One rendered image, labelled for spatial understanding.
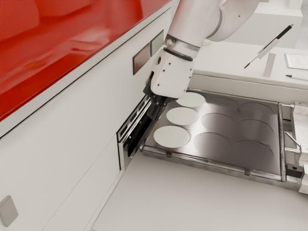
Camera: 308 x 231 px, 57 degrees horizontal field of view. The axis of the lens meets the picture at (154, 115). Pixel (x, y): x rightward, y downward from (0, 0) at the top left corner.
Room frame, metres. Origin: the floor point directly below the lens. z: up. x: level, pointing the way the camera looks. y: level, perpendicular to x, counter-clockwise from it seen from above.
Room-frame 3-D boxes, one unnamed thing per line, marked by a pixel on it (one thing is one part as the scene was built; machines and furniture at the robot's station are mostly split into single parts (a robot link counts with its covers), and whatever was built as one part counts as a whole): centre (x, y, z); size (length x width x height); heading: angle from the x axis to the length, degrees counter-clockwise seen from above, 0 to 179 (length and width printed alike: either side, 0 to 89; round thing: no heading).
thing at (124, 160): (0.75, 0.01, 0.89); 0.44 x 0.02 x 0.10; 161
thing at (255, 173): (0.53, -0.13, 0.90); 0.37 x 0.01 x 0.01; 71
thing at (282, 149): (0.64, -0.36, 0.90); 0.38 x 0.01 x 0.01; 161
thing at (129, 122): (0.75, 0.02, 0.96); 0.44 x 0.01 x 0.02; 161
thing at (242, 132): (0.70, -0.19, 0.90); 0.34 x 0.34 x 0.01; 71
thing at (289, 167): (0.50, -0.34, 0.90); 0.04 x 0.02 x 0.03; 71
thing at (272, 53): (0.89, -0.38, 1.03); 0.06 x 0.04 x 0.13; 71
